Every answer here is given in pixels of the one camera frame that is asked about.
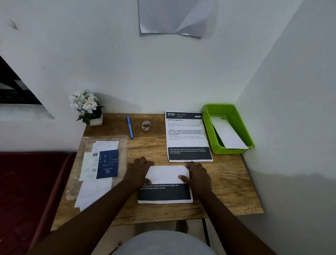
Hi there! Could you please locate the person's left hand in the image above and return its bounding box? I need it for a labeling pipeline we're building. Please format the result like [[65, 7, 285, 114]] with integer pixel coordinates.
[[123, 157, 155, 191]]

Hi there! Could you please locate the person's right hand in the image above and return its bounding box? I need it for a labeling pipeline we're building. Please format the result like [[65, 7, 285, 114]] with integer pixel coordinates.
[[178, 161, 212, 198]]

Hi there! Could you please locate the printed paper sheet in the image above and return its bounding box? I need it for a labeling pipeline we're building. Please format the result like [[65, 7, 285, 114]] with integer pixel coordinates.
[[137, 165, 194, 204], [165, 111, 213, 163]]

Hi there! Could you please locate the stack of white envelopes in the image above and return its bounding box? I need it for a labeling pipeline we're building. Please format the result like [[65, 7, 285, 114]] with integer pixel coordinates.
[[74, 140, 120, 212]]

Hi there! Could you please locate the green plastic tray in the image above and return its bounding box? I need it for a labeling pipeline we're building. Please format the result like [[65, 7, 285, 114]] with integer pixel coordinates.
[[202, 104, 255, 155]]

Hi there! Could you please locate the single white envelope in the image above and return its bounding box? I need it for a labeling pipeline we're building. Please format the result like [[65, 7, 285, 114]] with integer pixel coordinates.
[[211, 116, 249, 150]]

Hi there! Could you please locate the person's right forearm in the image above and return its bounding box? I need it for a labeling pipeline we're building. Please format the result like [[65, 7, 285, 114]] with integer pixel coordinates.
[[195, 189, 278, 255]]

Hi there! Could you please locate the person's left forearm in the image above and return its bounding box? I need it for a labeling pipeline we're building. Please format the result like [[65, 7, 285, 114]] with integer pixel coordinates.
[[26, 181, 142, 255]]

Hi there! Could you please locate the clear plastic bag with card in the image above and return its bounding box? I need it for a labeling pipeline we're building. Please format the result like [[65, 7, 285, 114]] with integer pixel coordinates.
[[65, 135, 129, 201]]

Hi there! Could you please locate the person's right foot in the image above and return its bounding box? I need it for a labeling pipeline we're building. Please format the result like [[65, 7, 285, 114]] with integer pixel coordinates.
[[175, 220, 188, 234]]

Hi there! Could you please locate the person's grey shirt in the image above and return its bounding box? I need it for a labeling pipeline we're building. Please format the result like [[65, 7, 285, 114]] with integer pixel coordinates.
[[111, 230, 218, 255]]

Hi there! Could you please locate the blue and white label card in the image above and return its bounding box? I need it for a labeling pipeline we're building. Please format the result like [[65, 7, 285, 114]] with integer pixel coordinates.
[[79, 150, 119, 182]]

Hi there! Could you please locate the blue pen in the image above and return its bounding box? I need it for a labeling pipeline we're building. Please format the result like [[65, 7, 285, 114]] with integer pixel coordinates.
[[126, 115, 134, 139]]

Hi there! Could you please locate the black table leg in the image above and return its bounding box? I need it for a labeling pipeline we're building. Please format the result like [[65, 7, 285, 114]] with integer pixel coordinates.
[[201, 218, 212, 247]]

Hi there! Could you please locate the potted white flower plant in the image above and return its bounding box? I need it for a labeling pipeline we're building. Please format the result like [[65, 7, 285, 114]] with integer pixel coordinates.
[[69, 90, 105, 126]]

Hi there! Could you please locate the dark red mattress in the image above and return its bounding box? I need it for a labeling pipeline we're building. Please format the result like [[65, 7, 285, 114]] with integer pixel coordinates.
[[0, 152, 77, 255]]

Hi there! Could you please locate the dark window with grille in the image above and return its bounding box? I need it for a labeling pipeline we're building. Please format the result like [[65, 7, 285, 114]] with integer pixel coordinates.
[[0, 55, 42, 105]]

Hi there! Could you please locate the white paper sheet on wall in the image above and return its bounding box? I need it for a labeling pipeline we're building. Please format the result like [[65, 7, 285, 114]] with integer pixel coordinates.
[[137, 0, 218, 38]]

